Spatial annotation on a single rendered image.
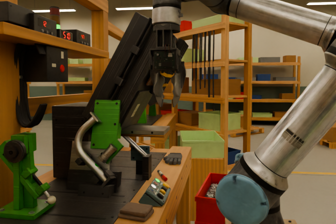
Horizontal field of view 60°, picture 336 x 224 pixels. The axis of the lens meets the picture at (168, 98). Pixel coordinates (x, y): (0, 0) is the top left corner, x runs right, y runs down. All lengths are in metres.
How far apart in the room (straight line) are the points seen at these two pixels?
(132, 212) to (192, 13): 9.63
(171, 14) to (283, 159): 0.43
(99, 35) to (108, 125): 0.99
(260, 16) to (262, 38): 9.64
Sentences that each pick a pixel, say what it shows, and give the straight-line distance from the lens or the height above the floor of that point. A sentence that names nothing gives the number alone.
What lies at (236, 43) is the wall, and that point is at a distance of 10.29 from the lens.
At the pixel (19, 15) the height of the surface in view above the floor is 1.59.
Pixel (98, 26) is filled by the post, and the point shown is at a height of 1.74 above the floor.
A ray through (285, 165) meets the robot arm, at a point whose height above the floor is 1.17.
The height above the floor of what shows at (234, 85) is 1.32.
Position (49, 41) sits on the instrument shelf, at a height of 1.51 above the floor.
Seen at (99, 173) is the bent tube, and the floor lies 0.98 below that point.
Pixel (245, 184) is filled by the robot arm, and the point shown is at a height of 1.13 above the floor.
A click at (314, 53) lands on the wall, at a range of 10.86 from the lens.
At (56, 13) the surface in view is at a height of 1.70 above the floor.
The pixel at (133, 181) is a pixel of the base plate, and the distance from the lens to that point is 1.38.
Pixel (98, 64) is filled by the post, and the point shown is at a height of 1.48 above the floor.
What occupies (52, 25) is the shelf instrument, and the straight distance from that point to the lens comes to 1.37.
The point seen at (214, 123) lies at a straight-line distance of 3.88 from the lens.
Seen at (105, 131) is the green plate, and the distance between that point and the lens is 1.26.
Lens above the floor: 1.34
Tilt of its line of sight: 3 degrees down
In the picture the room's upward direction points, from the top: straight up
